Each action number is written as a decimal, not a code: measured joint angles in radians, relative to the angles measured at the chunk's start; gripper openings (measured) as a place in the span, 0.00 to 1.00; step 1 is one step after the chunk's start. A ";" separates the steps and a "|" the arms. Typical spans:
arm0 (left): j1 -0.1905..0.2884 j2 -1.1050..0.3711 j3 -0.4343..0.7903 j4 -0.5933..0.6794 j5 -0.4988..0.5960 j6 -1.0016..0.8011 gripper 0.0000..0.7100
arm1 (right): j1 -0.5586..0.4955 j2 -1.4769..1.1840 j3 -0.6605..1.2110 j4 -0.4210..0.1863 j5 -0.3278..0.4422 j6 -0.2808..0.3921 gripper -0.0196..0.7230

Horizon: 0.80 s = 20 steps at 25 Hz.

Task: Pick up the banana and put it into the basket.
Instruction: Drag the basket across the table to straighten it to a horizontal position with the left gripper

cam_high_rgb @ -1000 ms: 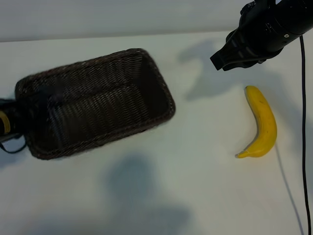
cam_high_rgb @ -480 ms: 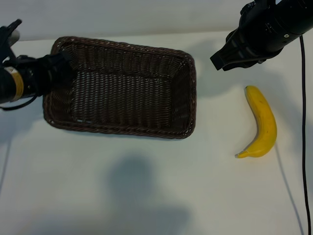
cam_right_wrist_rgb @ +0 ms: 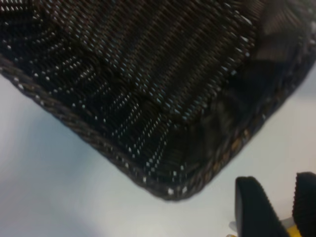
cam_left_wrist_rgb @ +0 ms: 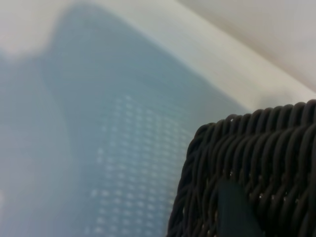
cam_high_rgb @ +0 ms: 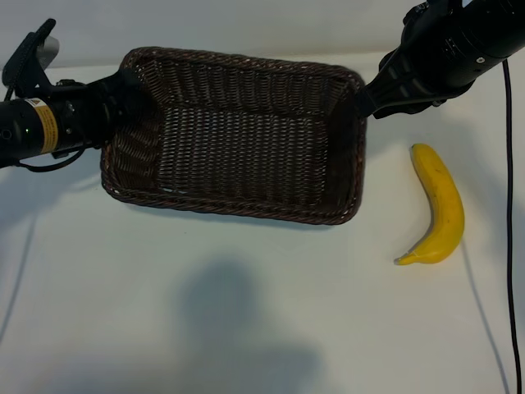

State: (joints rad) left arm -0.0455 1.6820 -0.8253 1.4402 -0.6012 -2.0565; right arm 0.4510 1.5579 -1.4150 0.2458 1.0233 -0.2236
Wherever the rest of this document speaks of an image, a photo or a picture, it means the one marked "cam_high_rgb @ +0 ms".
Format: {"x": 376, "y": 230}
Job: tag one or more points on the dark brown wicker basket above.
{"x": 246, "y": 156}

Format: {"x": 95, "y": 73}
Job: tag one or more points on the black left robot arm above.
{"x": 16, "y": 127}

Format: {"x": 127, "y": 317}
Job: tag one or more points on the yellow banana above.
{"x": 445, "y": 197}

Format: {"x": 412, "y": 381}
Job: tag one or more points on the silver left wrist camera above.
{"x": 50, "y": 51}

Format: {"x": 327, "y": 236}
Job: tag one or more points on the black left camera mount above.
{"x": 20, "y": 57}

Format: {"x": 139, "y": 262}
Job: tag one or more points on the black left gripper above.
{"x": 82, "y": 115}

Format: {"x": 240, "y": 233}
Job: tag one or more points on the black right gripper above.
{"x": 426, "y": 70}

